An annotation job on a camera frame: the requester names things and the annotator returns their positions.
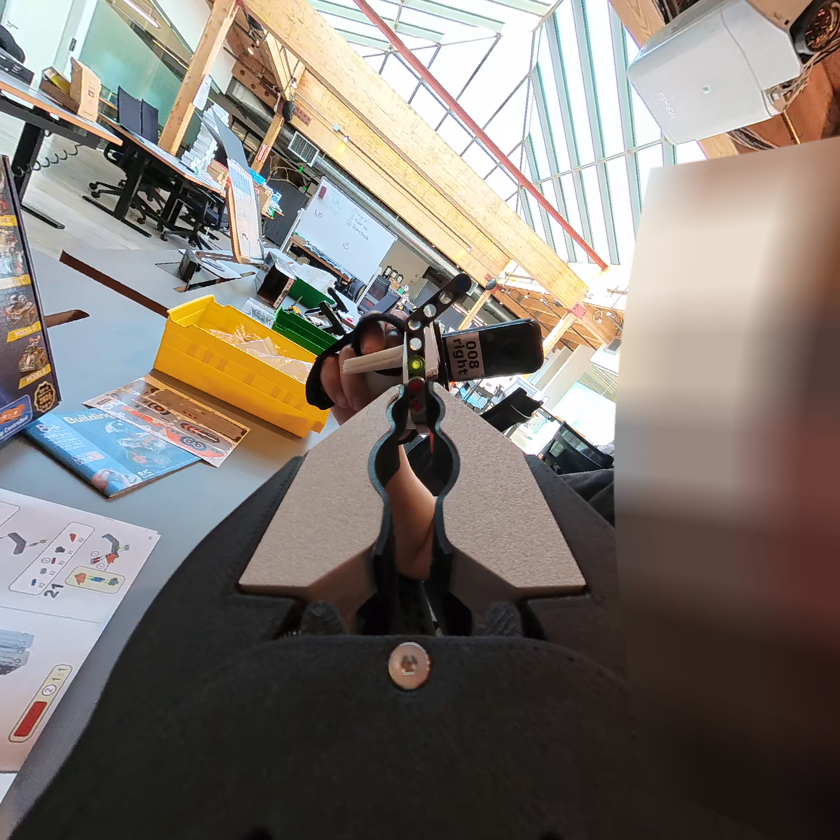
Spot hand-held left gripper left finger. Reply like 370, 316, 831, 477
238, 386, 403, 598

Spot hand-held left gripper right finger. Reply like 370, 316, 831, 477
427, 384, 588, 598

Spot angled toy building beam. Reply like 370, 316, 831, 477
403, 272, 475, 435

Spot person's right forearm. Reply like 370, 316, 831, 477
386, 453, 438, 580

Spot grey desk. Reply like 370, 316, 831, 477
0, 248, 345, 798

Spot wooden top office desk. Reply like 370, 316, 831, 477
98, 115, 228, 238
0, 68, 123, 231

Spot person's right hand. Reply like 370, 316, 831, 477
322, 331, 396, 427

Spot green plastic bin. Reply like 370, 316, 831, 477
271, 278, 343, 355

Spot whiteboard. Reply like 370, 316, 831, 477
291, 175, 399, 284

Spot toy sticker sheet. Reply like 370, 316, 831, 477
83, 377, 251, 469

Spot clear plastic parts bags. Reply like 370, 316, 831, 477
202, 323, 317, 383

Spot yellow plastic bin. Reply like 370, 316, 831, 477
153, 294, 330, 438

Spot small black open box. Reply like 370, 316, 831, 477
254, 252, 298, 310

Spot blue instruction booklet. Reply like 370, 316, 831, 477
25, 409, 202, 500

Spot leaning printed board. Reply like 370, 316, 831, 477
225, 157, 265, 265

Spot open white building manual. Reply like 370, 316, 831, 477
0, 488, 161, 777

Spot white projector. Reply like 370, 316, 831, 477
625, 0, 840, 146

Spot dark blue toy box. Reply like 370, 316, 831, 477
0, 154, 62, 448

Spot black office chair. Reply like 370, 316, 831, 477
87, 87, 163, 199

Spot cardboard box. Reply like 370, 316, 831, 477
39, 57, 103, 123

